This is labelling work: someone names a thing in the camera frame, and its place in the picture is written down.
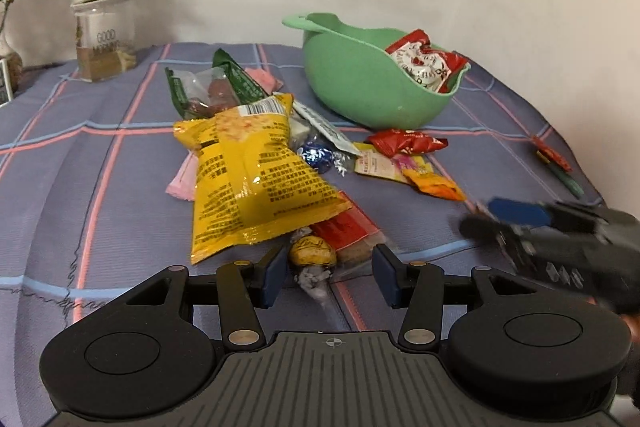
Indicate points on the yellow snack bag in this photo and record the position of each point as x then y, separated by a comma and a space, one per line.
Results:
250, 177

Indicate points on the white digital clock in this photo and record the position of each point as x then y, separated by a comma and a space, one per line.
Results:
5, 82

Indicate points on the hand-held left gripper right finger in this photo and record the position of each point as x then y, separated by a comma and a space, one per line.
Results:
385, 277

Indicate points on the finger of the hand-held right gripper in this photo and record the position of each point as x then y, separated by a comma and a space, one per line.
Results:
520, 213
487, 232

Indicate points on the white clear printed packet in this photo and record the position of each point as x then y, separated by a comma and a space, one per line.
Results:
325, 127

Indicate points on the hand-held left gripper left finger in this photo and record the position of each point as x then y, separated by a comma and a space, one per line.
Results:
275, 277

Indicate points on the blue foil candy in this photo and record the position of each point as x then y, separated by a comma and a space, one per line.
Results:
317, 154

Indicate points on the glass jar planter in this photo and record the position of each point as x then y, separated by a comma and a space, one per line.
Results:
105, 39

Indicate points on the plaid blue bedsheet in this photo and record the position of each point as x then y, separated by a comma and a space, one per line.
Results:
100, 187

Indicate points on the glass vase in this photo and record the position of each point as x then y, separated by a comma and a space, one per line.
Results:
10, 62

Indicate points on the yellow pink sachet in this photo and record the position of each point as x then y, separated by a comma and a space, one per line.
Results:
385, 164

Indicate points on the green clear snack packet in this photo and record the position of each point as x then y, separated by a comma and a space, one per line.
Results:
200, 94

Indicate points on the gold foil candy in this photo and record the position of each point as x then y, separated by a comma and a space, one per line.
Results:
311, 252

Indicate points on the red clear biscuit packet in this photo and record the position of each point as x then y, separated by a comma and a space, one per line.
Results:
350, 227

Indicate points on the pink packet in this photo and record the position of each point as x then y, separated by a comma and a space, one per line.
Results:
262, 79
182, 179

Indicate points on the green plastic bowl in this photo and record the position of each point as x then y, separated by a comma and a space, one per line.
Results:
350, 77

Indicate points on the small red candy wrapper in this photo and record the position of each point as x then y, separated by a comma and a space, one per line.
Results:
407, 142

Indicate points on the orange packet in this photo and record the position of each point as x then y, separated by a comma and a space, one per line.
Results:
435, 186

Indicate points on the red white patterned snack packet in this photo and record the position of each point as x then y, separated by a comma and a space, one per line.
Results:
422, 67

